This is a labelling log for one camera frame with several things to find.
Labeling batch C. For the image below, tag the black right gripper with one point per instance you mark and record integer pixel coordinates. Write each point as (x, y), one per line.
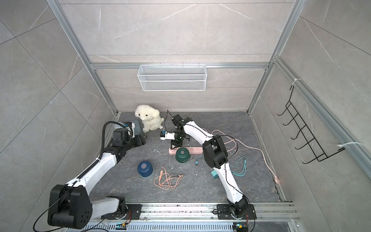
(176, 143)

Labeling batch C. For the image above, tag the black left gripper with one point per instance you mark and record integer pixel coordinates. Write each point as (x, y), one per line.
(140, 140)

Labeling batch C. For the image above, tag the pink power strip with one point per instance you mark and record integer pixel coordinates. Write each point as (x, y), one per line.
(199, 152)

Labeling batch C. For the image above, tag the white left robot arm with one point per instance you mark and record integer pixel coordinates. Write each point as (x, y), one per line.
(70, 205)

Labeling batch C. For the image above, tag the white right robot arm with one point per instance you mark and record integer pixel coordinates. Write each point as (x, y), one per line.
(216, 157)

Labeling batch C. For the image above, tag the grey-blue glasses case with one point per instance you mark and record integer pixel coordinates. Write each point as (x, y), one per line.
(137, 127)

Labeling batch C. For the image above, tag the white plush dog toy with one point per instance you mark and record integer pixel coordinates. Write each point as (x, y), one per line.
(150, 118)

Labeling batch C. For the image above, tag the teal USB charger adapter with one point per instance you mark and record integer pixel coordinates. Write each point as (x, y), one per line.
(214, 174)

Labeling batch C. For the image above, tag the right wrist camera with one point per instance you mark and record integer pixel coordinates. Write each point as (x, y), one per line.
(165, 135)

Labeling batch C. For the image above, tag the white wire mesh basket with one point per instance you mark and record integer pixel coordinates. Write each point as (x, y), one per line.
(172, 77)

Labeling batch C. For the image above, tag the metal base rail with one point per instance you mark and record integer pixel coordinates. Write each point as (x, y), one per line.
(200, 217)

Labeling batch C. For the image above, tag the black wall hook rack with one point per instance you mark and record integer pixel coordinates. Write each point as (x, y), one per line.
(304, 132)

